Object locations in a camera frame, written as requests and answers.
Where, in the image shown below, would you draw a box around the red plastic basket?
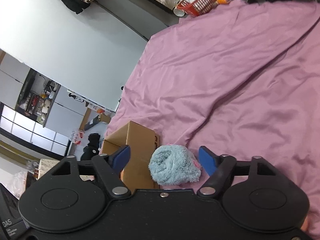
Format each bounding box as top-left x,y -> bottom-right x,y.
176,0 -> 217,17

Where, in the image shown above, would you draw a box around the white dotted storage box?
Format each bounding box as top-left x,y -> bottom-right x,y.
37,159 -> 60,179

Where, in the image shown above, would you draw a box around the pink bed sheet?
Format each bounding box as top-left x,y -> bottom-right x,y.
106,0 -> 319,239

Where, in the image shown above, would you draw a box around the black plush on floor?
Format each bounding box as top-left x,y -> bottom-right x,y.
80,133 -> 100,161

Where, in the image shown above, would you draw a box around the fluffy light blue plush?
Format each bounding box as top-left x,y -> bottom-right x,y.
149,145 -> 202,186

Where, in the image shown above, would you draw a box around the brown cardboard box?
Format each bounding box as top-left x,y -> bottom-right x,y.
100,121 -> 160,191

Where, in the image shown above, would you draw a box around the black handheld device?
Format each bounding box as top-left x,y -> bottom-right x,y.
0,184 -> 28,240

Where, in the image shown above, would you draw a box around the open wall shelf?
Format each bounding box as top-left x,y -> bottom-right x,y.
15,69 -> 61,127

